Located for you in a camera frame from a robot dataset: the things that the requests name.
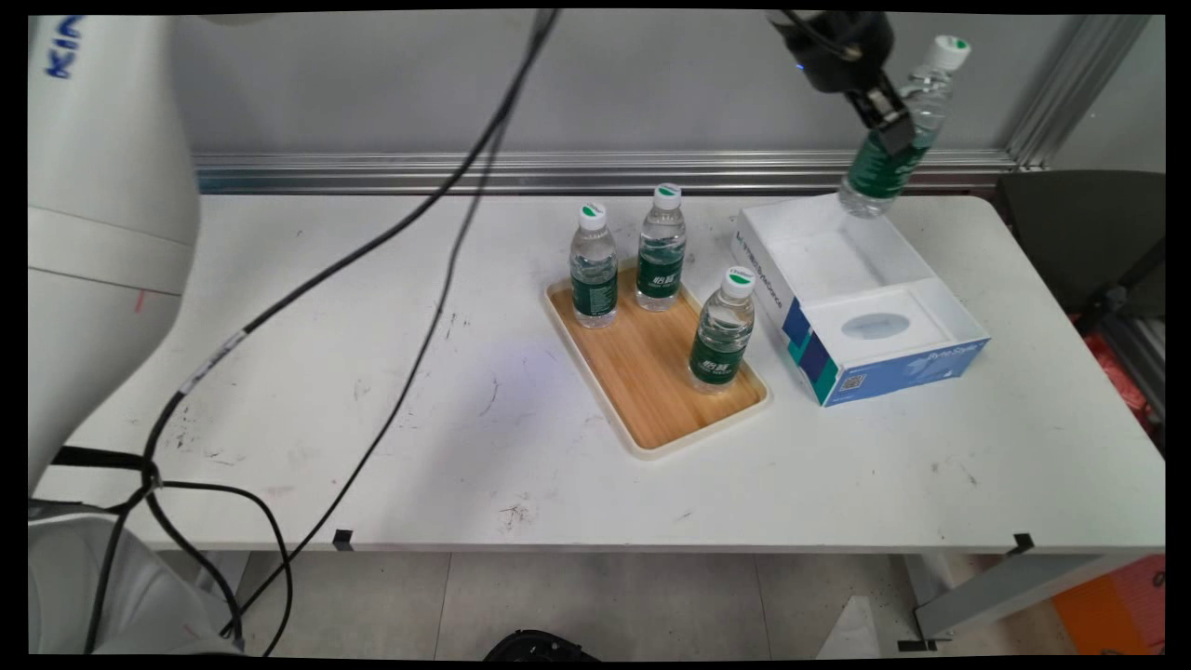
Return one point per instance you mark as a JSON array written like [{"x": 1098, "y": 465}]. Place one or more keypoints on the orange box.
[{"x": 1112, "y": 605}]

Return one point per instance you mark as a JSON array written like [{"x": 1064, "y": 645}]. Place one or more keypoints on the bamboo tray with white rim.
[{"x": 651, "y": 381}]

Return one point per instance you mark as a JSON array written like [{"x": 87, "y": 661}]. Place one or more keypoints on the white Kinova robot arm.
[{"x": 102, "y": 233}]

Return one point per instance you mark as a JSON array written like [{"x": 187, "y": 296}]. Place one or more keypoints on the grey table leg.
[{"x": 1005, "y": 586}]

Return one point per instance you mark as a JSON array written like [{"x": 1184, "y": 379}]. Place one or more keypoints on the black tape strip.
[
  {"x": 1023, "y": 543},
  {"x": 343, "y": 539}
]

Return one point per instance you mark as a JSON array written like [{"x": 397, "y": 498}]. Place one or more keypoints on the horizontal aluminium frame rail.
[{"x": 558, "y": 172}]

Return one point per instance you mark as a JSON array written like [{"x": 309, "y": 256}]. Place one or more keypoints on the open white and blue box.
[{"x": 865, "y": 307}]

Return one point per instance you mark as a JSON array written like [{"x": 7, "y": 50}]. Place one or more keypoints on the round black object on floor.
[{"x": 540, "y": 647}]

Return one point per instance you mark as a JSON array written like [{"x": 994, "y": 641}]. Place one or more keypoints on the clear green-label water bottle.
[
  {"x": 661, "y": 256},
  {"x": 721, "y": 340},
  {"x": 884, "y": 172},
  {"x": 594, "y": 274}
]

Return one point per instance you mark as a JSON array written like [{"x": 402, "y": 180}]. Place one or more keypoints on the red patterned bag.
[{"x": 1121, "y": 381}]

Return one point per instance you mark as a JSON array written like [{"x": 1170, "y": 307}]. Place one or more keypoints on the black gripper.
[{"x": 833, "y": 46}]

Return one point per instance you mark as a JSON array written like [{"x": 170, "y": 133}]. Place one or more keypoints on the slanted aluminium frame post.
[{"x": 1070, "y": 93}]

